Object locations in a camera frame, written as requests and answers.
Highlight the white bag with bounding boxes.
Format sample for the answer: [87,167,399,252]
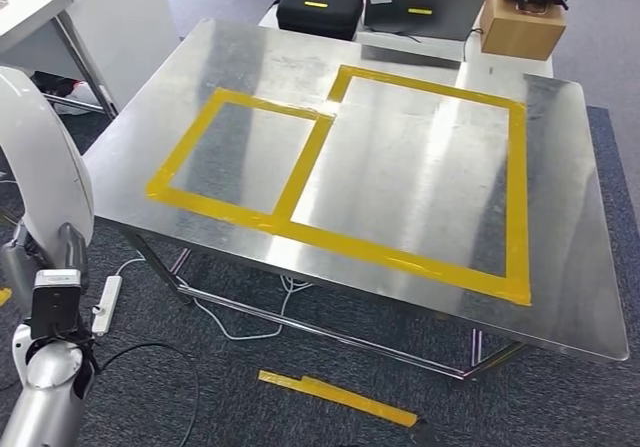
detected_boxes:
[32,71,103,117]

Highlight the steel workbench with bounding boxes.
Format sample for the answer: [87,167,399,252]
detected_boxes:
[82,18,630,382]

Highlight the white power cable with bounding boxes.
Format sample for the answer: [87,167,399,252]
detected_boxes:
[115,255,313,341]

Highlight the white table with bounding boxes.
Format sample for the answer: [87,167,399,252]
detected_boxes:
[259,0,555,80]

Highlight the white power strip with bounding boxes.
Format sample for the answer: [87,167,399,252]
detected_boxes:
[91,274,124,337]

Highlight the black carrying case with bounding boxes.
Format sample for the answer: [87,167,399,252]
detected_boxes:
[276,0,365,42]

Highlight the yellow double-square tape outline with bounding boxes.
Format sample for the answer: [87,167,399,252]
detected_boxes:
[146,64,532,307]

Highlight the white curved car panel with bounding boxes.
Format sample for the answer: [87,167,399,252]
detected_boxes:
[0,66,95,270]

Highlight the cardboard box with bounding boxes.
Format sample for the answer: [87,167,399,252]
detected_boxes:
[478,0,568,62]

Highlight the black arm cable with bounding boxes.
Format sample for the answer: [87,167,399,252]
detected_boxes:
[97,342,200,447]

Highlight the grey laptop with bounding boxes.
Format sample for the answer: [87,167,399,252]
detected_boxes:
[361,0,495,68]

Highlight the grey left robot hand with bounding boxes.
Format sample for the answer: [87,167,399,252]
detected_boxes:
[0,221,90,316]

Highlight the yellow floor tape strip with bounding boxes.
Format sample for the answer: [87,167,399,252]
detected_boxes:
[258,369,418,429]

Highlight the white desk with steel legs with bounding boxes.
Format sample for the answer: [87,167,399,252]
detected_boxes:
[0,0,181,121]

